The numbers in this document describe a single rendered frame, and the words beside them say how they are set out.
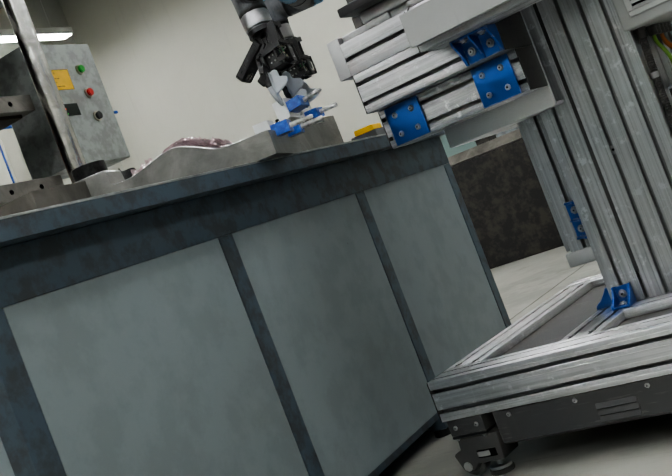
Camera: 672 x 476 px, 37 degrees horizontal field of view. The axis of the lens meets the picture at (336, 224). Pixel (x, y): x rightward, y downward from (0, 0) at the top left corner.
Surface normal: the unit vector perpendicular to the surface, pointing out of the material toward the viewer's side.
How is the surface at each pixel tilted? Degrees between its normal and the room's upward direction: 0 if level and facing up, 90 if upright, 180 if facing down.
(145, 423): 90
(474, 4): 90
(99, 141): 90
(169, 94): 90
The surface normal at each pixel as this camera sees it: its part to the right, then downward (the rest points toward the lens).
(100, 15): -0.51, 0.19
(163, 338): 0.82, -0.32
